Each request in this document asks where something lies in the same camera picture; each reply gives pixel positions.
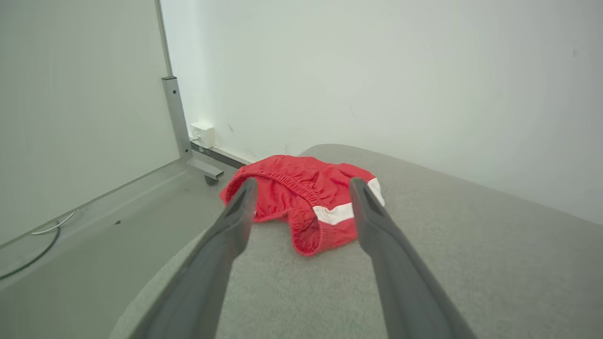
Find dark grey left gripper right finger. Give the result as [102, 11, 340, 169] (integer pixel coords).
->
[350, 178, 477, 339]

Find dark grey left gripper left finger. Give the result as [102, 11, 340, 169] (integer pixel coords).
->
[130, 178, 259, 339]

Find red shorts with white stripe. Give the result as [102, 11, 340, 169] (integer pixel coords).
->
[220, 154, 385, 257]

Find grey metal partition leg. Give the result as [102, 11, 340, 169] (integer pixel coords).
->
[162, 76, 225, 181]

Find white partition panel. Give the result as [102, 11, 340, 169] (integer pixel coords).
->
[0, 0, 182, 248]

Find white wall socket box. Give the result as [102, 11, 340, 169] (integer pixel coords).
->
[189, 121, 217, 149]

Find thin white floor cable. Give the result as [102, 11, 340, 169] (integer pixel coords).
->
[30, 210, 80, 235]

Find thin black floor cable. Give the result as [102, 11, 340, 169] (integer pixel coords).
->
[0, 220, 62, 281]

